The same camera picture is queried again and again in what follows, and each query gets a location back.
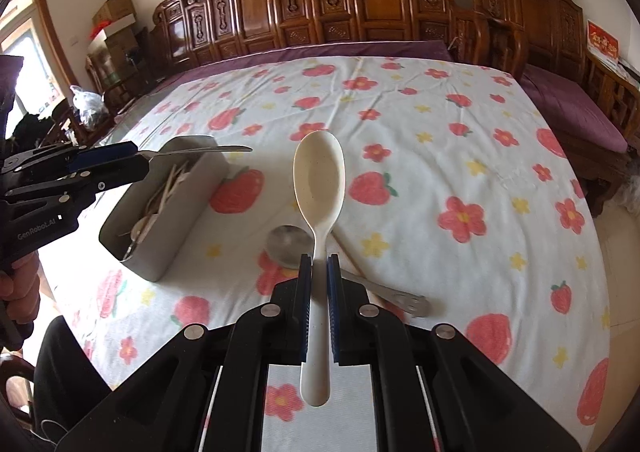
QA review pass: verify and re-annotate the person's left hand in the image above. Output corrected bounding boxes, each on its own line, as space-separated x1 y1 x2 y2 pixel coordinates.
0 252 42 325

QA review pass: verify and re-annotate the wooden window frame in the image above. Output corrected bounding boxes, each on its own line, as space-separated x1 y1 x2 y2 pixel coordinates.
0 0 68 143

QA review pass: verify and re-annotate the long purple bench cushion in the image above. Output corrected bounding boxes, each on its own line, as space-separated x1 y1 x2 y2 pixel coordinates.
165 40 453 83

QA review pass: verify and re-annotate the purple sofa cushion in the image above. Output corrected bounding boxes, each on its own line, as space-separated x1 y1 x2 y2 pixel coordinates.
520 65 629 154

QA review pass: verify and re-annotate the brown cardboard box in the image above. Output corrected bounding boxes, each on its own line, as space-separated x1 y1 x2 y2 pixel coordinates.
102 30 145 66
92 0 137 30

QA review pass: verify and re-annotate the brown wooden chopstick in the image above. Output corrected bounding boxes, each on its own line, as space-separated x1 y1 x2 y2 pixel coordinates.
331 233 366 279
165 161 203 193

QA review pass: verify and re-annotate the steel spoon with smiley handle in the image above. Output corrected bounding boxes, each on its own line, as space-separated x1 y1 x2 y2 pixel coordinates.
266 225 431 318

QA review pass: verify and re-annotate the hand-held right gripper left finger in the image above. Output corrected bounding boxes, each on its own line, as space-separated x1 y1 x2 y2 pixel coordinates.
60 255 313 452

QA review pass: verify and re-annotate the white plastic fork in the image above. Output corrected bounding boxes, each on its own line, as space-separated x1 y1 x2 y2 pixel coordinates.
135 163 201 245

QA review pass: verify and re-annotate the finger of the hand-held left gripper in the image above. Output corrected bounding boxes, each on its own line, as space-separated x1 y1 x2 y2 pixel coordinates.
7 157 151 205
2 141 138 175

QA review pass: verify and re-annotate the floral strawberry tablecloth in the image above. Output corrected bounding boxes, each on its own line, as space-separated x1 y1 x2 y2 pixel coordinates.
70 55 616 452

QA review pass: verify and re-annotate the pale bamboo chopstick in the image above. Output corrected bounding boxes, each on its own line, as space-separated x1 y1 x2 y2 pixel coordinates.
117 218 151 239

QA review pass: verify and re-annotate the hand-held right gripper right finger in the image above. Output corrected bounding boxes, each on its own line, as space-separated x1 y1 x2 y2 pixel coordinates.
327 255 583 452

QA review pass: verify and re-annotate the red booklet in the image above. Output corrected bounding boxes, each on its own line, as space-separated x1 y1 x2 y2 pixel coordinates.
586 20 621 67

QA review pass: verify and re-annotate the clear plastic bag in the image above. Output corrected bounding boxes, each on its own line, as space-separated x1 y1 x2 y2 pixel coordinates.
69 85 106 130

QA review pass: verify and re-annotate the cream plastic spoon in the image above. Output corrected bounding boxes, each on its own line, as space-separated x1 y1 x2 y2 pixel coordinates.
292 131 346 407

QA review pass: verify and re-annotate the flat-handled steel utensil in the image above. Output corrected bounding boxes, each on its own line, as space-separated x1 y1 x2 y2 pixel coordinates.
135 145 254 160

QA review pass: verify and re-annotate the grey plastic bag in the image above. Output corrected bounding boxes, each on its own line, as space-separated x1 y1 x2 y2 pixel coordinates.
607 177 640 219

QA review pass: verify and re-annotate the black clothing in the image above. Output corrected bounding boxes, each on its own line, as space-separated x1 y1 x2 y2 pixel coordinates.
32 317 118 438

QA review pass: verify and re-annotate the wooden armchair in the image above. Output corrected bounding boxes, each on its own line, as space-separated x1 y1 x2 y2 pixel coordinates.
450 7 528 80

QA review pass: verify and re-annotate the grey utensil box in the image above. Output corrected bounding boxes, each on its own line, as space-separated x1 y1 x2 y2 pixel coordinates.
98 135 231 283

